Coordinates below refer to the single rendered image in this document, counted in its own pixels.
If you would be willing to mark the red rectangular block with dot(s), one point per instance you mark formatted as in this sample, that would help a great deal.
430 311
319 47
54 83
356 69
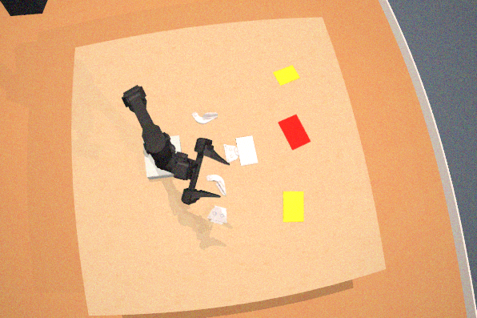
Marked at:
294 132

